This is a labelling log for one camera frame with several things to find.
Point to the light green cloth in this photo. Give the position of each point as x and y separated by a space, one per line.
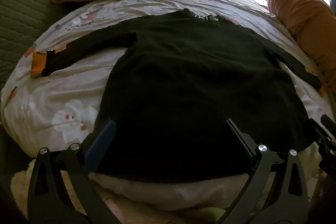
207 214

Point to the white printed blanket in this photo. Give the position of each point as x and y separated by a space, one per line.
78 87

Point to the black sweater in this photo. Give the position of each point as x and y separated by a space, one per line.
197 82

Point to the cream fluffy rug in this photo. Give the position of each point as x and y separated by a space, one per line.
21 182

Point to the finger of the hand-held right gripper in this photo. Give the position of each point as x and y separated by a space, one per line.
325 146

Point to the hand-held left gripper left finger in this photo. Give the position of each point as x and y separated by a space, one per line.
103 140

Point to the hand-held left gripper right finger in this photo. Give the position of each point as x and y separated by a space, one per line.
237 134

